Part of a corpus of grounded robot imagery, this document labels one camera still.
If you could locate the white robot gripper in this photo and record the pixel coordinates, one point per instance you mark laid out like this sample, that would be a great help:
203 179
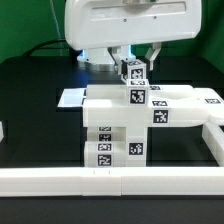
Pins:
112 23

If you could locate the white right obstacle wall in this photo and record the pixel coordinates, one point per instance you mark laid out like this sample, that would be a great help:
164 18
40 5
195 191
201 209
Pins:
213 136

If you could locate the white front obstacle wall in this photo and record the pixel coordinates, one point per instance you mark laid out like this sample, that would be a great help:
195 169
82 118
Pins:
111 181

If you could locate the white chair back frame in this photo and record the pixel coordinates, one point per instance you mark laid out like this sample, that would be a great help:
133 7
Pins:
168 106

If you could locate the small white tagged cube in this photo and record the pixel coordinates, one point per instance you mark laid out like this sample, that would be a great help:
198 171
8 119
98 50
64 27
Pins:
136 69
137 91

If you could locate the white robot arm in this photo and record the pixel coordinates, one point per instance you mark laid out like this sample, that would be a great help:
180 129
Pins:
99 59

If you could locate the white marker base plate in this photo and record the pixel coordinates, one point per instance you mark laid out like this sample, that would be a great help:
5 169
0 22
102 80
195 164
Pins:
72 97

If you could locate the white obstacle wall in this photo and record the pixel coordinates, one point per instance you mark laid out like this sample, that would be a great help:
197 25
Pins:
111 181
1 131
213 136

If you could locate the white left obstacle wall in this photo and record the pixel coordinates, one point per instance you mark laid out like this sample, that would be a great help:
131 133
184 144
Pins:
1 131

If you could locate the white chair seat part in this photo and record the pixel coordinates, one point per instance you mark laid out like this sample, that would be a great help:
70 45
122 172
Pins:
136 146

